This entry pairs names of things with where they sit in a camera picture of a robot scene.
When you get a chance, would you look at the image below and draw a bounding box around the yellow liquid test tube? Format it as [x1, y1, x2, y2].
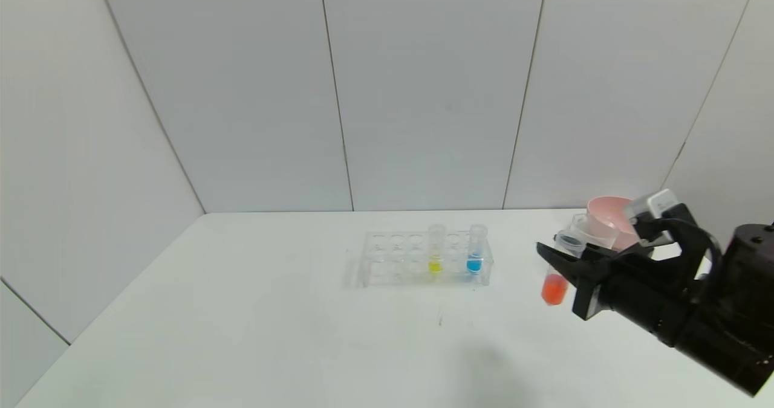
[428, 224, 447, 276]

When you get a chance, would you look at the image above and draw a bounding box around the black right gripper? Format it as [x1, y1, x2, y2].
[536, 235, 697, 348]

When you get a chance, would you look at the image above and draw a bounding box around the clear glass beaker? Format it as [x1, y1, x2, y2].
[568, 213, 619, 253]

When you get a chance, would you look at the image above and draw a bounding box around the clear plastic test tube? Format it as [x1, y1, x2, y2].
[540, 229, 587, 306]
[466, 224, 489, 274]

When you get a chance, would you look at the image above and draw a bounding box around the clear acrylic test tube rack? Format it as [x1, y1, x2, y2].
[357, 229, 494, 288]

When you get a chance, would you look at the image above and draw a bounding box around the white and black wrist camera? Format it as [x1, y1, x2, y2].
[623, 189, 681, 239]

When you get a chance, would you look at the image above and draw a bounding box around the pink plastic bowl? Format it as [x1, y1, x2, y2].
[585, 196, 643, 252]

